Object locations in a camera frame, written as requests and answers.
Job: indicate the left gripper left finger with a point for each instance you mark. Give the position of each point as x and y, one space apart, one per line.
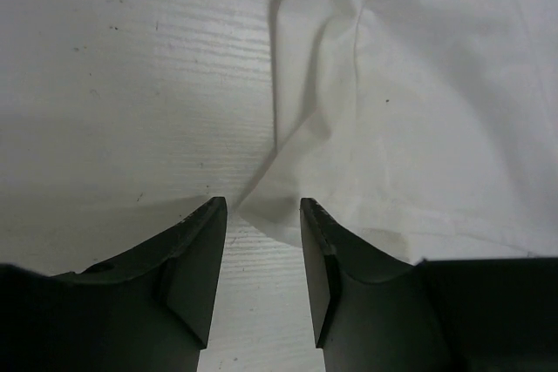
147 309

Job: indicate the white tank top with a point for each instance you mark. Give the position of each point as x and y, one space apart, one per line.
428 127

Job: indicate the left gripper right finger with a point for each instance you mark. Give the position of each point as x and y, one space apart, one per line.
373 312

